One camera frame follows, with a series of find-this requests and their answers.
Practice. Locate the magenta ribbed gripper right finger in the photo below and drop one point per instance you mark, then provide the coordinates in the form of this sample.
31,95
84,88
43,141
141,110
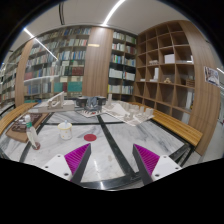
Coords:
146,162

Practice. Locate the wooden cubby shelf unit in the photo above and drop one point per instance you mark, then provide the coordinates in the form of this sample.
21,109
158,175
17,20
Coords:
178,89

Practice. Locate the middle bookshelf with books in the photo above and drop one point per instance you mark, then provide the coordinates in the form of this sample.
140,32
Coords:
122,68

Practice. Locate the wooden bench right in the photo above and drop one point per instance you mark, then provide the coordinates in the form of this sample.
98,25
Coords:
188,133

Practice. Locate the dark red round coaster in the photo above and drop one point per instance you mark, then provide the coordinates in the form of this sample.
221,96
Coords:
36,146

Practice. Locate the white box on shelf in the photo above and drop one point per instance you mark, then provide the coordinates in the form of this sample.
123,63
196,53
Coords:
168,59

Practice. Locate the clear plastic water bottle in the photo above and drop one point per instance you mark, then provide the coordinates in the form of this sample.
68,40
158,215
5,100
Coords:
31,131

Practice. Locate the large bookshelf with books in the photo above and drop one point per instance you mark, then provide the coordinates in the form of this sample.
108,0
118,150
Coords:
51,63

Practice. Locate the white mug with lid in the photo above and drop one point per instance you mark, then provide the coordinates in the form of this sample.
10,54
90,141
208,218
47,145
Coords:
65,130

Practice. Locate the beige architectural model left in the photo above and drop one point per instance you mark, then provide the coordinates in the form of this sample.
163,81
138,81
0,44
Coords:
55,104

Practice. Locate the white architectural model right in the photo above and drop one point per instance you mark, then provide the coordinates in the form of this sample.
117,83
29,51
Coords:
129,113

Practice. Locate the wooden bench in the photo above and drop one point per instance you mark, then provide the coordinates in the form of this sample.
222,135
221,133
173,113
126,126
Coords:
12,115
188,133

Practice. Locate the dark grey building model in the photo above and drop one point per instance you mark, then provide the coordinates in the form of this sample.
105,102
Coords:
91,104

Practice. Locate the brown wooden model board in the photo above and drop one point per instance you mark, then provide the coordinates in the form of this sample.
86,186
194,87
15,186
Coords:
18,129

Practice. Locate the wooden bench left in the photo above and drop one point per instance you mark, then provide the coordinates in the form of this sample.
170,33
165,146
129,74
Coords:
12,115

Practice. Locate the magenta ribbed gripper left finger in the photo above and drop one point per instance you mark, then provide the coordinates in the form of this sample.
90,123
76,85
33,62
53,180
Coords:
77,161

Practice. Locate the poster on wall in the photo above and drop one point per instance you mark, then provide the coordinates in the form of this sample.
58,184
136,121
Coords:
211,76

